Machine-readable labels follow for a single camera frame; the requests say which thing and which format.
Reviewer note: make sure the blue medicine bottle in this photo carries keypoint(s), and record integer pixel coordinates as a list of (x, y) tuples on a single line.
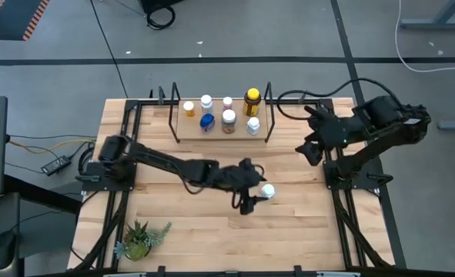
[(207, 123)]

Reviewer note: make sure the clear jar with white lid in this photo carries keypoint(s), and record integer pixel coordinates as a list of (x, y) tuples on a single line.
[(229, 121)]

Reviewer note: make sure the potted succulent plant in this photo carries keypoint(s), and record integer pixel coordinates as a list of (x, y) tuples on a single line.
[(140, 242)]

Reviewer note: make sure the white medicine bottle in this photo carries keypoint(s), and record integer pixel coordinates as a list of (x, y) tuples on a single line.
[(268, 191), (253, 125)]

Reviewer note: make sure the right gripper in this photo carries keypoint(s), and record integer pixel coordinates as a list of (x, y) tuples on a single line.
[(329, 131)]

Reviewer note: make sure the black power adapter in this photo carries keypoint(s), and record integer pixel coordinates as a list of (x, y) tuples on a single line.
[(55, 164)]

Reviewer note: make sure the orange bottle with white lid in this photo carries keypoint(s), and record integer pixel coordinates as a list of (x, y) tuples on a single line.
[(189, 109)]

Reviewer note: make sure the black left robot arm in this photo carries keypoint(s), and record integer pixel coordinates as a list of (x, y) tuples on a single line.
[(161, 159)]

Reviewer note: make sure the clear bottle with white lid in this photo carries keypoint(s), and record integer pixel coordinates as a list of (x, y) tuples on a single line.
[(206, 104)]

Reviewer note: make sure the brown bottle with yellow lid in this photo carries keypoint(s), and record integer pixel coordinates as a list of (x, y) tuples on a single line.
[(252, 101)]

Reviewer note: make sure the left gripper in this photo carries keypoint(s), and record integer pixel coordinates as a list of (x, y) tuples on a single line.
[(236, 177)]

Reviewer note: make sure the black desk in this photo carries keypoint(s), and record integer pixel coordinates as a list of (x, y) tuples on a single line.
[(38, 194)]

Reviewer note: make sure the black equipment box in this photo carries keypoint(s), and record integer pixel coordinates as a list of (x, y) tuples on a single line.
[(158, 3)]

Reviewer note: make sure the black computer mouse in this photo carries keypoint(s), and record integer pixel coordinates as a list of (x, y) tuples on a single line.
[(3, 250)]

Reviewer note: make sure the grey table leg frame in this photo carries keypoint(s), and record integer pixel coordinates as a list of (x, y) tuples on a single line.
[(435, 24)]

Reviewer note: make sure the small pink bottle white lid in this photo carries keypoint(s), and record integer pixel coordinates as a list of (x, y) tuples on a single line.
[(227, 103)]

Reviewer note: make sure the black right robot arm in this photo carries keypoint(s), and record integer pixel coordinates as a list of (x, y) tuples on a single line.
[(385, 123)]

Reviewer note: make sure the dark mat with orange stripes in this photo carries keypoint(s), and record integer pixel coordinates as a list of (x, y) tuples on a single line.
[(4, 19)]

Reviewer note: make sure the wooden shelf with black frame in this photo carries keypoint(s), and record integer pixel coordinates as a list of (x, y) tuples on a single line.
[(190, 130)]

